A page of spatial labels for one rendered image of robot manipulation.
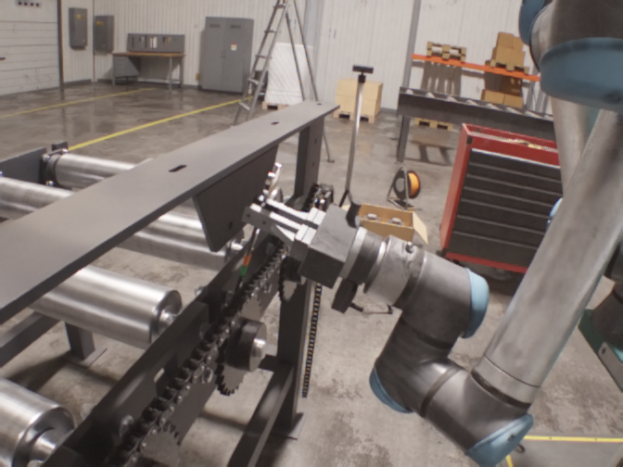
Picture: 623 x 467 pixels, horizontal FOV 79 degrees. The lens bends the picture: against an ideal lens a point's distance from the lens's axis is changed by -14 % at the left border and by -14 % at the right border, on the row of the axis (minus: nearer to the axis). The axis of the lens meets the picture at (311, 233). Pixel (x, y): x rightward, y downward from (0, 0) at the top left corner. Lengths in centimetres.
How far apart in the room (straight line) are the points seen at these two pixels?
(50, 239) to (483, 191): 246
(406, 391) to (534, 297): 21
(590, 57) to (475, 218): 240
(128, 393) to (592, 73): 52
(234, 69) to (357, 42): 301
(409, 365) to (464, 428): 11
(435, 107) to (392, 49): 514
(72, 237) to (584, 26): 37
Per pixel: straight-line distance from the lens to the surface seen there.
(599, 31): 31
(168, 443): 53
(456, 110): 558
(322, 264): 55
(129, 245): 106
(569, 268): 53
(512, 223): 275
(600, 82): 31
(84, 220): 35
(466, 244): 275
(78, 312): 79
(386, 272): 56
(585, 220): 54
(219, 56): 1107
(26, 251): 32
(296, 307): 132
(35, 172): 162
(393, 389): 63
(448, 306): 59
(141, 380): 53
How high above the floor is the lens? 130
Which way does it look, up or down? 24 degrees down
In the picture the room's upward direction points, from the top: 6 degrees clockwise
